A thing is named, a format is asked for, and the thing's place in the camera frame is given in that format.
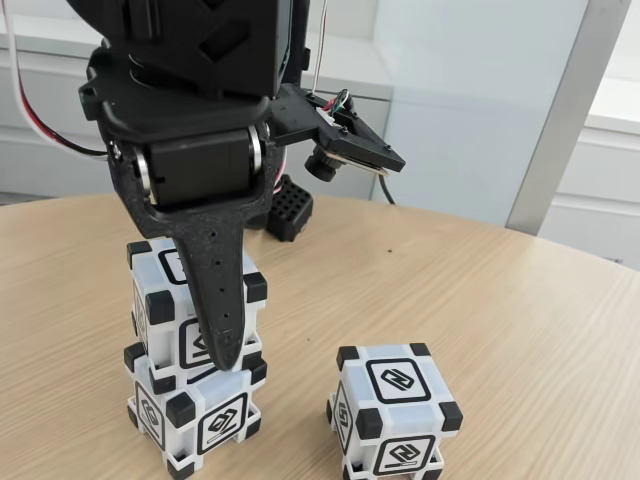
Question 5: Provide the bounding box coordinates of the white cube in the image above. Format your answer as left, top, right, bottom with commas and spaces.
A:
327, 342, 464, 480
123, 342, 269, 480
125, 238, 269, 381

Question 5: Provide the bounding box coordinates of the white cube, layered diamond symbol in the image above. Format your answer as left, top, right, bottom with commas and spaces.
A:
123, 342, 269, 480

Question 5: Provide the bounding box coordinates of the white cabinet with keys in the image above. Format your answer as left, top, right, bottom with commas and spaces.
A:
0, 14, 396, 201

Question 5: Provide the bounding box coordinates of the white low cabinet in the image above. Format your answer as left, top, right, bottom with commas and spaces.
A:
542, 112, 640, 266

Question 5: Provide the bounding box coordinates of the red white black servo cable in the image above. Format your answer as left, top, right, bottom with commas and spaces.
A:
0, 0, 114, 161

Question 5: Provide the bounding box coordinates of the black gripper camera module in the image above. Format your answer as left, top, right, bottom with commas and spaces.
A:
302, 88, 407, 184

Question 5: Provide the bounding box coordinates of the dark camera cable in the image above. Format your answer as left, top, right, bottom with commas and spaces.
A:
378, 172, 397, 205

